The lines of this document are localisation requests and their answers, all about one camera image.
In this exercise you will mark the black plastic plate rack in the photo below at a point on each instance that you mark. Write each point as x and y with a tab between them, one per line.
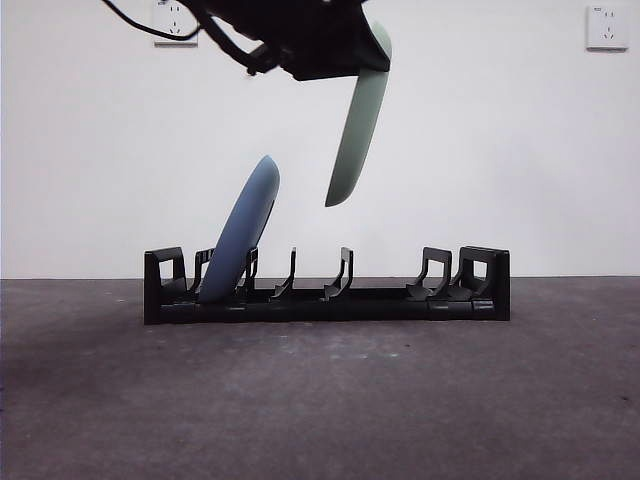
380	310

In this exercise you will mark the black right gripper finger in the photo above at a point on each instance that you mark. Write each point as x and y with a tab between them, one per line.
345	55

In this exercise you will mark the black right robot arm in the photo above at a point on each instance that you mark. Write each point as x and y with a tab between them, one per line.
300	25

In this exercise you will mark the white wall socket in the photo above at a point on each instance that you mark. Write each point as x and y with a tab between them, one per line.
607	29
170	15

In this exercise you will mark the pale green round plate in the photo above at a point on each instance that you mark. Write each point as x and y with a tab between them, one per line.
357	140

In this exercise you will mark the blue round plate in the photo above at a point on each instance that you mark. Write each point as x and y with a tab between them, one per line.
235	235

